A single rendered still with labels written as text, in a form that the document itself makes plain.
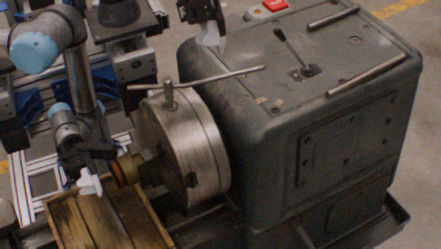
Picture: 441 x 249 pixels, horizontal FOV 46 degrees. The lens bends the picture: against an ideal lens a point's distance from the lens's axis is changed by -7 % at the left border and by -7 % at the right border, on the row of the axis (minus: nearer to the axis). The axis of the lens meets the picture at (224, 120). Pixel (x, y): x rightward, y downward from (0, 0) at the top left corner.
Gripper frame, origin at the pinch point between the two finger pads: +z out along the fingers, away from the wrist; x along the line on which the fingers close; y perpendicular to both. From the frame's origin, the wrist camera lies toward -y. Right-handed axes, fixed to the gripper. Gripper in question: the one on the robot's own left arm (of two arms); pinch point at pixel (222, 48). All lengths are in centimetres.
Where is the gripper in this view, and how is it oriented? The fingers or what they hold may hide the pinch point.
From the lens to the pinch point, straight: 132.0
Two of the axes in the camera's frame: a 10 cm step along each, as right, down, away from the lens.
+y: -8.8, 3.6, -3.1
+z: 2.5, 9.0, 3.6
